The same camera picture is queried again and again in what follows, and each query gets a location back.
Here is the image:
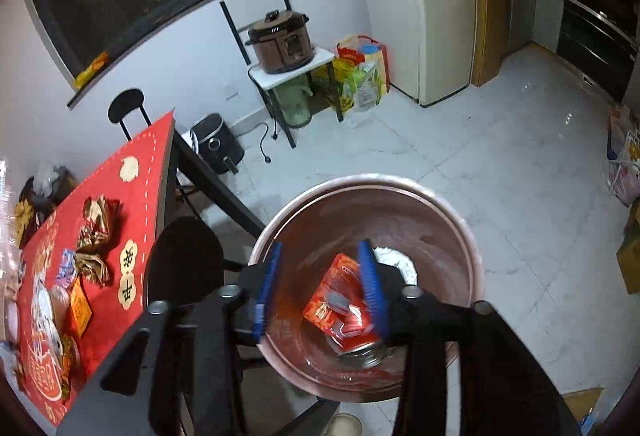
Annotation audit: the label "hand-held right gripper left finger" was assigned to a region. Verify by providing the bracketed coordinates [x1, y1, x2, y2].
[55, 241, 284, 436]

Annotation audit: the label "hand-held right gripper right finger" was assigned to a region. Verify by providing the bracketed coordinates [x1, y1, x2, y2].
[356, 238, 587, 436]

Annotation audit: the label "silver foil tray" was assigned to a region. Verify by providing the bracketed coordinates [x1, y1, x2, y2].
[372, 245, 419, 287]

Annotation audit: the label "red snack packet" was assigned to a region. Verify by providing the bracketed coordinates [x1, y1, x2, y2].
[302, 253, 383, 352]

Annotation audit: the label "red drink can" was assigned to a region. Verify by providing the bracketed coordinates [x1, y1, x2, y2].
[335, 318, 398, 372]

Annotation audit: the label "pink round trash bin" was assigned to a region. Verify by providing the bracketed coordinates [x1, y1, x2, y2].
[247, 173, 485, 402]

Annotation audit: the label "orange packet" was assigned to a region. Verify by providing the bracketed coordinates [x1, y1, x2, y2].
[69, 278, 95, 337]
[75, 52, 110, 89]

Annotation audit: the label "gold foil wrapper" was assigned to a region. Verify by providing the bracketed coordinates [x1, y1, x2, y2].
[57, 336, 84, 402]

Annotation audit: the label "black chair with round backrest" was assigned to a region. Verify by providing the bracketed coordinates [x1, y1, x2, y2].
[147, 216, 323, 436]
[107, 88, 154, 143]

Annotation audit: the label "white round bowl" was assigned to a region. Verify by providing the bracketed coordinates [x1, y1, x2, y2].
[327, 412, 364, 436]

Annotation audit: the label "black air fryer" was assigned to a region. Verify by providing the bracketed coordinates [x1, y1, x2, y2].
[190, 113, 246, 175]

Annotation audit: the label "red printed tablecloth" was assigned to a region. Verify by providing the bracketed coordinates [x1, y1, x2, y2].
[15, 111, 177, 423]

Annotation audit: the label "gold crumpled wrapper with print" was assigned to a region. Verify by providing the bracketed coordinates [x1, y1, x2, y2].
[75, 223, 114, 255]

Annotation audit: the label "pale green kettle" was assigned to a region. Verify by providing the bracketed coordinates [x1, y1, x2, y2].
[272, 76, 316, 129]

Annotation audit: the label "yellow green packet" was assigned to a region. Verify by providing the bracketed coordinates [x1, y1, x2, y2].
[312, 60, 346, 104]

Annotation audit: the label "red-edged colourful shopping bag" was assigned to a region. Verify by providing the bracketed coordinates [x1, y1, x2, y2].
[336, 34, 391, 109]

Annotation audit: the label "flat cardboard piece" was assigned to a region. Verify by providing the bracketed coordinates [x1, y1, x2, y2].
[560, 386, 607, 425]

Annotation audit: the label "dark box with clear bag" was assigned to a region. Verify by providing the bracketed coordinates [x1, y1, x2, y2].
[22, 162, 77, 213]

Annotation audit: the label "brown electric pressure cooker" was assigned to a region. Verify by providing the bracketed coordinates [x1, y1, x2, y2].
[245, 10, 316, 74]

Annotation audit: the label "gold brown patterned packet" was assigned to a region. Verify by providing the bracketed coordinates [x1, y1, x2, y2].
[12, 198, 57, 249]

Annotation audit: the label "brown cardboard box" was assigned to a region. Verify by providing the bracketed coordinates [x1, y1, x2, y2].
[616, 206, 640, 295]

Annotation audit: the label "white plastic bags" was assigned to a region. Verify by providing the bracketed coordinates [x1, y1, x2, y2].
[606, 106, 640, 207]

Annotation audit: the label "cream refrigerator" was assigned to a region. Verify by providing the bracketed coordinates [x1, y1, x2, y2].
[362, 0, 479, 109]

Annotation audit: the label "orange packet on sill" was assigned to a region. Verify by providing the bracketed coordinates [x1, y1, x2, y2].
[75, 52, 110, 89]

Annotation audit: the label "grey kitchen cabinet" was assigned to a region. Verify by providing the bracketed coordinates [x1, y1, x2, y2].
[530, 0, 567, 54]

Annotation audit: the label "black built-in oven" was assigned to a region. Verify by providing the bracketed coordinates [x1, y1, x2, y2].
[555, 0, 640, 104]

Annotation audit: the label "black power cable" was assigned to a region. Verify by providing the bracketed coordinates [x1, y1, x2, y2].
[234, 121, 281, 165]

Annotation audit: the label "wooden door frame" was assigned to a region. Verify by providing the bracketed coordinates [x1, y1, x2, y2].
[470, 0, 512, 87]

